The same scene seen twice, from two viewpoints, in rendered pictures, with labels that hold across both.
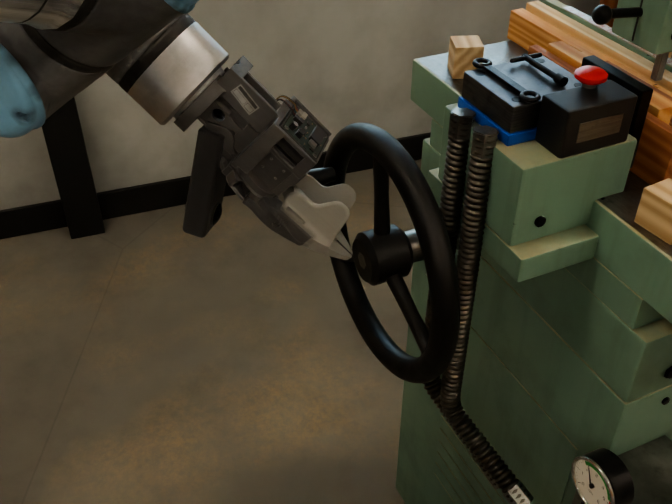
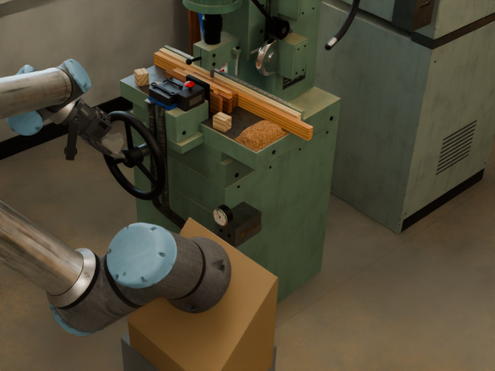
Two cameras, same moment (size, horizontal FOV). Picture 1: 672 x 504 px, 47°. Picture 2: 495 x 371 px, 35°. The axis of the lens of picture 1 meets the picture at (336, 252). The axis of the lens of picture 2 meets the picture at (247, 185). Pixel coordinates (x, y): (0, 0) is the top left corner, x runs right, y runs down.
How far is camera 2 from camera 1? 1.53 m
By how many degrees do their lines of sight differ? 19
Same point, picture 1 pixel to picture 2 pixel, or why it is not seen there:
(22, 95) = (40, 122)
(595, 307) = (208, 159)
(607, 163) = (200, 110)
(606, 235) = (205, 133)
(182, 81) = (66, 109)
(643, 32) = (203, 64)
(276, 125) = (98, 117)
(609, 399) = (219, 189)
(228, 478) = not seen: hidden behind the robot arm
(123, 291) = not seen: outside the picture
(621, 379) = (222, 180)
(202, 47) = not seen: hidden behind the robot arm
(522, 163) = (174, 115)
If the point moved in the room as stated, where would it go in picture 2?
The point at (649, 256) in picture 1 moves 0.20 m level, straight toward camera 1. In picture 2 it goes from (219, 137) to (211, 176)
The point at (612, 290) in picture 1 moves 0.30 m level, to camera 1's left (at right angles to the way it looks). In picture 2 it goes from (211, 151) to (114, 171)
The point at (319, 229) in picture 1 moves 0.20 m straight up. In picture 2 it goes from (114, 149) to (109, 87)
